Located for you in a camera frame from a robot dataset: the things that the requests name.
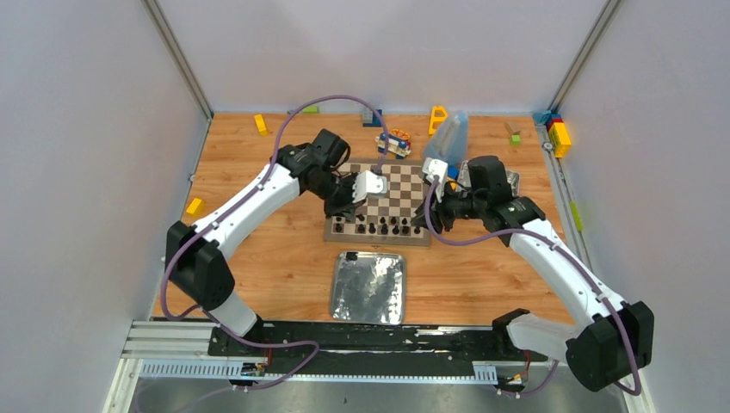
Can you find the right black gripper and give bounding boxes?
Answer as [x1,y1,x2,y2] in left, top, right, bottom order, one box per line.
[410,179,485,234]

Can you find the wooden chessboard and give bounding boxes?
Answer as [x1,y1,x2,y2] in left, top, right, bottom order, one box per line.
[324,159,431,247]

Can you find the silver tray black pieces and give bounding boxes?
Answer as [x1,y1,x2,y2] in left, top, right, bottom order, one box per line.
[329,250,406,325]

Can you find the colourful toy car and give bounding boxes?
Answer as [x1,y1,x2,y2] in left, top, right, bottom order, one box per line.
[375,129,411,159]

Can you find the translucent blue plastic container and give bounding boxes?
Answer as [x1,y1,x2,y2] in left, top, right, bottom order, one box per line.
[422,111,469,166]

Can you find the silver tray white pieces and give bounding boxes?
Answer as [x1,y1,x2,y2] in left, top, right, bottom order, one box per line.
[457,161,520,197]

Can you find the red yellow blue block toy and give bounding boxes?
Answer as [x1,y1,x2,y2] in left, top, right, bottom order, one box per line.
[444,165,461,192]

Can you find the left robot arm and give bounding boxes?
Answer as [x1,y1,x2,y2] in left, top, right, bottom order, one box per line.
[160,129,363,355]

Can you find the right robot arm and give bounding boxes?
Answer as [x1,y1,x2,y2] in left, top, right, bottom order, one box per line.
[412,156,655,396]

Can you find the blue grey block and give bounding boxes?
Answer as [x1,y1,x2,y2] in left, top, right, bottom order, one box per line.
[362,108,382,127]

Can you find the yellow block far left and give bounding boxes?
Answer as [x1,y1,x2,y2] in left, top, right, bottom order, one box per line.
[253,114,269,137]

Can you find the wooden brown block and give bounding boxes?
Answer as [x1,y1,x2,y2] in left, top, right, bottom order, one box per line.
[504,121,521,136]

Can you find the yellow block left edge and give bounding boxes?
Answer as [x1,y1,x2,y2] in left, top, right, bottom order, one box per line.
[185,197,206,217]

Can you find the yellow red blue brick stack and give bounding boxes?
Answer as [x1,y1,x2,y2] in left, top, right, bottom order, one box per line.
[532,111,572,158]

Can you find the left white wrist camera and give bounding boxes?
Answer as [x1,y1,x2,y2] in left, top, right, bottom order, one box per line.
[352,170,388,203]

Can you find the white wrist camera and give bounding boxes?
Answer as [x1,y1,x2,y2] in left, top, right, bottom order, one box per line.
[422,157,449,203]
[352,170,388,203]

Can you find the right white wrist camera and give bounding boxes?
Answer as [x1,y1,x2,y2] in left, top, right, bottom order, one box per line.
[422,157,449,203]

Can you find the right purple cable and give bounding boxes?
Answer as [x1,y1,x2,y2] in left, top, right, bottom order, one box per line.
[423,176,643,398]

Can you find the purple cable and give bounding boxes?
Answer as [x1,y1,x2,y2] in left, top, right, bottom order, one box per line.
[423,176,643,398]
[159,94,391,394]

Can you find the yellow triangular frame toy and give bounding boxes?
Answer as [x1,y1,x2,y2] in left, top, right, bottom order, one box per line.
[428,105,449,136]

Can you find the green block at wall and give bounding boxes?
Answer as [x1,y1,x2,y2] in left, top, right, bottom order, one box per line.
[301,105,319,114]

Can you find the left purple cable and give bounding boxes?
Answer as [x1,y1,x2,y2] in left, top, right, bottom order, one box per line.
[159,94,391,394]

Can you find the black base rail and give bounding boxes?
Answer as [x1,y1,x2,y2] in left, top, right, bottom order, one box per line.
[149,317,609,382]

